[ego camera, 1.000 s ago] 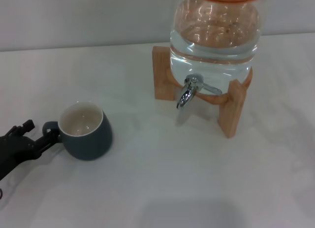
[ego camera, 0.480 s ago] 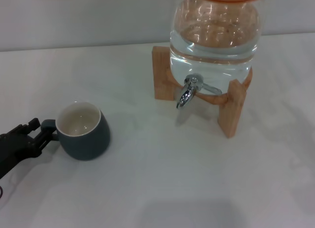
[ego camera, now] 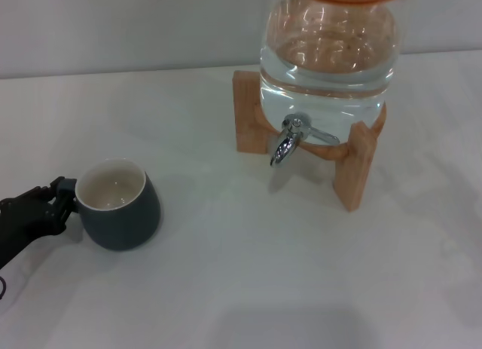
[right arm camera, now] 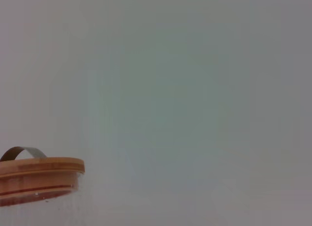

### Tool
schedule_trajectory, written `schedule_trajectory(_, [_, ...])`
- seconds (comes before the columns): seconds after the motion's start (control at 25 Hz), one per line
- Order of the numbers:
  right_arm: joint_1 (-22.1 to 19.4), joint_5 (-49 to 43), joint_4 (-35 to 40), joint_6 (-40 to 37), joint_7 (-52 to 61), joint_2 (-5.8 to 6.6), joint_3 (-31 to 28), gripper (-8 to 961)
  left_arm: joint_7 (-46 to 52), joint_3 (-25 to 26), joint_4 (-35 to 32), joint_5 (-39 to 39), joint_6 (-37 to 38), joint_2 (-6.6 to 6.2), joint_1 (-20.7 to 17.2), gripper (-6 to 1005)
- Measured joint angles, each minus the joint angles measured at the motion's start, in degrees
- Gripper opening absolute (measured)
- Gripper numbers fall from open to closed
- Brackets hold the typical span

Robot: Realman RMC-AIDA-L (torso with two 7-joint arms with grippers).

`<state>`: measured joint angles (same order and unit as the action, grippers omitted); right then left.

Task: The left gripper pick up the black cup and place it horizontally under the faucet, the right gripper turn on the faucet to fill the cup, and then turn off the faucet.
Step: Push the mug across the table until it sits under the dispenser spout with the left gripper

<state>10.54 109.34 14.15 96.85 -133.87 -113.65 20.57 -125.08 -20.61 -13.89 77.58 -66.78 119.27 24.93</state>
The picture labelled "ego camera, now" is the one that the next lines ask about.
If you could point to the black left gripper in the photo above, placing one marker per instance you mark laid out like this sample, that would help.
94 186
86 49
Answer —
15 228

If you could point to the dark grey ceramic cup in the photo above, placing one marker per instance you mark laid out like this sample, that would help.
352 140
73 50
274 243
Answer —
124 224

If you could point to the chrome faucet with lever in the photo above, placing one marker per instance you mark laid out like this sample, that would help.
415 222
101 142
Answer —
285 145

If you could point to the wooden dispenser stand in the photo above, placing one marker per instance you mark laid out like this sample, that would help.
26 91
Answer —
246 111

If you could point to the clear glass water dispenser jar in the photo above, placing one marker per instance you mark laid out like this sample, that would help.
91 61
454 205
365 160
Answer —
327 62

